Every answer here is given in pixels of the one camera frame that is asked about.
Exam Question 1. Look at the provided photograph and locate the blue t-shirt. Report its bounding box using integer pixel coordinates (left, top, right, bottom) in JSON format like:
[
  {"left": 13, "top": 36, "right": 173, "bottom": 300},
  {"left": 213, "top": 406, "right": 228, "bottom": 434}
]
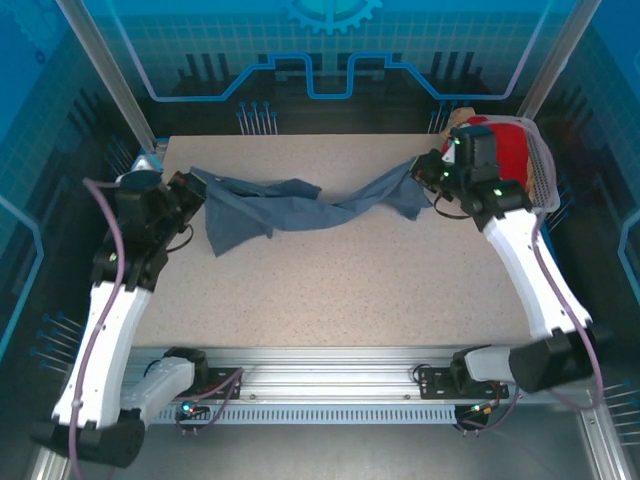
[{"left": 191, "top": 154, "right": 435, "bottom": 259}]

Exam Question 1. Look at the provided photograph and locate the red t-shirt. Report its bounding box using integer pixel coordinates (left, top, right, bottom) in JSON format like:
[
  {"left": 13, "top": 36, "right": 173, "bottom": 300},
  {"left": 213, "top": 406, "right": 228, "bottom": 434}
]
[{"left": 467, "top": 115, "right": 531, "bottom": 182}]

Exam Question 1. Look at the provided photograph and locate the grey plastic mesh basket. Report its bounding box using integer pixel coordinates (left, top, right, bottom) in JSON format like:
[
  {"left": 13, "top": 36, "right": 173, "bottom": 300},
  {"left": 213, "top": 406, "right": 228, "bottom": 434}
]
[{"left": 514, "top": 115, "right": 561, "bottom": 215}]

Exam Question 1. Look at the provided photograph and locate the small LED connector board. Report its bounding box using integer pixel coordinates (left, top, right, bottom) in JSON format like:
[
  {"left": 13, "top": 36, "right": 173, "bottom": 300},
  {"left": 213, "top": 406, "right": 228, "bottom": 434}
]
[
  {"left": 177, "top": 399, "right": 211, "bottom": 420},
  {"left": 464, "top": 399, "right": 501, "bottom": 419}
]

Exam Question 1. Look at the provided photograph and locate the thin black right gripper cable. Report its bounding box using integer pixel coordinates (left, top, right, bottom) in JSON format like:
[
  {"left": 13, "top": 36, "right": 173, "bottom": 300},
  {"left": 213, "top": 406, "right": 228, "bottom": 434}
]
[{"left": 431, "top": 192, "right": 477, "bottom": 220}]

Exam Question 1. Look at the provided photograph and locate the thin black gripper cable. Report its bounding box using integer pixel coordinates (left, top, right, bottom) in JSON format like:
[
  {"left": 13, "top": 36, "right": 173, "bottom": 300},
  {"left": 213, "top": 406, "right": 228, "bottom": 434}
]
[
  {"left": 165, "top": 223, "right": 195, "bottom": 253},
  {"left": 431, "top": 192, "right": 477, "bottom": 220}
]

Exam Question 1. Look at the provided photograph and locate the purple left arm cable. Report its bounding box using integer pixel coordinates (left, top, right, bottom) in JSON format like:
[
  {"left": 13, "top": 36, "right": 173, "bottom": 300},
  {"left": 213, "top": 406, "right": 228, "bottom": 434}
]
[{"left": 67, "top": 178, "right": 246, "bottom": 480}]

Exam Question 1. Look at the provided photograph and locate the thin black left gripper cable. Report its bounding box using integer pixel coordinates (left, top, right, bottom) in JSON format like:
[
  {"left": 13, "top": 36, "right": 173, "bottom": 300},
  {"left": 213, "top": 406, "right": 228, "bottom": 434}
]
[{"left": 165, "top": 223, "right": 195, "bottom": 253}]

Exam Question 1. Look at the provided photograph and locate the aluminium table side rail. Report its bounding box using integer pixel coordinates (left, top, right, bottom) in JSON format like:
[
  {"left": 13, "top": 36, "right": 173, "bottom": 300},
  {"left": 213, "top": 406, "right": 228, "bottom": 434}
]
[{"left": 130, "top": 149, "right": 167, "bottom": 175}]

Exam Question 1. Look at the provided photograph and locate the aluminium frame post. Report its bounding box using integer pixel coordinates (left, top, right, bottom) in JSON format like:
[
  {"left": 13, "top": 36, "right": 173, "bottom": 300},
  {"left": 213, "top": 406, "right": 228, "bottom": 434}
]
[
  {"left": 514, "top": 0, "right": 604, "bottom": 132},
  {"left": 54, "top": 0, "right": 169, "bottom": 156}
]

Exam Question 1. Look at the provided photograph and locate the wide aluminium base rail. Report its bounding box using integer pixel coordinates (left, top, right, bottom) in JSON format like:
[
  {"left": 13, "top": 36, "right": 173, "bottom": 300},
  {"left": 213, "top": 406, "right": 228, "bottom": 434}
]
[{"left": 127, "top": 344, "right": 524, "bottom": 402}]

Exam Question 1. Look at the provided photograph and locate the slotted grey cable duct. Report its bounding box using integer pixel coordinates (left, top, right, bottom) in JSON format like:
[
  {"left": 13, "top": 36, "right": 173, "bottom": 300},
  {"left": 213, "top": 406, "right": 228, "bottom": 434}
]
[{"left": 149, "top": 403, "right": 459, "bottom": 426}]

